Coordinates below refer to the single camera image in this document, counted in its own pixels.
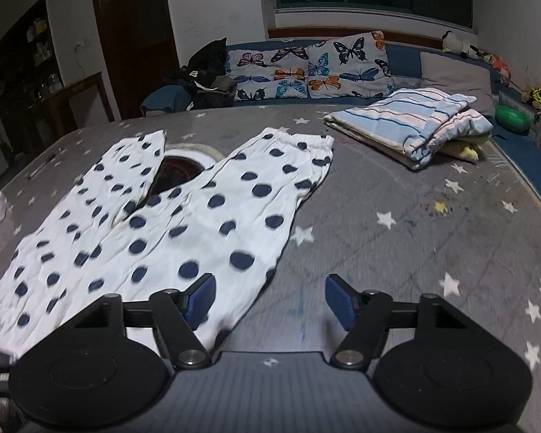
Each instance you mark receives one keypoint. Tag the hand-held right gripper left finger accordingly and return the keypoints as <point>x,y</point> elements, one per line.
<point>198,302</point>

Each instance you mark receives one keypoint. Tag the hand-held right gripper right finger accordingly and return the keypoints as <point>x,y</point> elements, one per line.
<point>342,302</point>

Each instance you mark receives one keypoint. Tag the white polka dot pants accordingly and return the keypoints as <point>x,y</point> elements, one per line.
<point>216,216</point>

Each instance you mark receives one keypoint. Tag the grey star tablecloth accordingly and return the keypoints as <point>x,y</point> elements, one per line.
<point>387,198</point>

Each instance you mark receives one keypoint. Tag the round hole in table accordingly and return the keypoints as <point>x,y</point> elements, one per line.
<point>176,173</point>

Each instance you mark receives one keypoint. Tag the striped folded cloth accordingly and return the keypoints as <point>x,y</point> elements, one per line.
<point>401,121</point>

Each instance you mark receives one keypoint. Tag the yellow cloth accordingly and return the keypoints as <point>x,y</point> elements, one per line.
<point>466,151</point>

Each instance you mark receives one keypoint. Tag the butterfly print pillow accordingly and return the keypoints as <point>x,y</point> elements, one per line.
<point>342,67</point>
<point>252,63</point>

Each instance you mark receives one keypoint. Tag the black jacket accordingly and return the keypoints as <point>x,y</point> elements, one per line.
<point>207,61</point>

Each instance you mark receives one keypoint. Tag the wooden side table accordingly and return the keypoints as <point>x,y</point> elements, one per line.
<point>72,88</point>

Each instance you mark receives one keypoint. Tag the green bowl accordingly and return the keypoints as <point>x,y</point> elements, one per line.
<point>514,119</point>

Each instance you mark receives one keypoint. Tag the grey pillow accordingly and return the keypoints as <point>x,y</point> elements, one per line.
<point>455,76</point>

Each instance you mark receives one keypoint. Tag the brown wooden door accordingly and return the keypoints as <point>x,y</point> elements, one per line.
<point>130,40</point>

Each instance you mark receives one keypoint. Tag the black and white plush toy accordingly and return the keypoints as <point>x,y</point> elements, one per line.
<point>455,43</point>

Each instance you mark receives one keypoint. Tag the colourful plush toy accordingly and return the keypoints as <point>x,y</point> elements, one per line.
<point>500,65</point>

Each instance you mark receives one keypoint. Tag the dark wooden shelf cabinet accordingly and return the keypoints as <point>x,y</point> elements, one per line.
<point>13,63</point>

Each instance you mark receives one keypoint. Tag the white wall socket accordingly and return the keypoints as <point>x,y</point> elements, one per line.
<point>80,47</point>

